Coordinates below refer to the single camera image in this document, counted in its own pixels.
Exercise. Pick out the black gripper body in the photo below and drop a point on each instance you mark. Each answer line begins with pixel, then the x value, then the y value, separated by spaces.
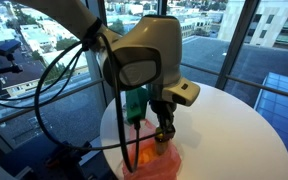
pixel 164 115

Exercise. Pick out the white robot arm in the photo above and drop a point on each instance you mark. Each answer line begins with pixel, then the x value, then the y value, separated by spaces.
pixel 150 40

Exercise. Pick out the orange plastic bag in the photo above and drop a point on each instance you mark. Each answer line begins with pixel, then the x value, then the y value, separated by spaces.
pixel 164 166

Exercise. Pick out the black and orange clamp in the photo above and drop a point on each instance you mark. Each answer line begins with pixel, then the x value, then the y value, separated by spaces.
pixel 67 163

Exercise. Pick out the grey metal window railing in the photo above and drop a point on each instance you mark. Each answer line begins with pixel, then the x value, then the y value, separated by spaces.
pixel 267 88

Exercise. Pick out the white round pedestal table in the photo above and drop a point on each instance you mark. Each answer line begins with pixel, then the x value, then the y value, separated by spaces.
pixel 234 140

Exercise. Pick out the black camera on stand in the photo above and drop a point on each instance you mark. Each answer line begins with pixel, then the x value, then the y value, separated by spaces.
pixel 7 46

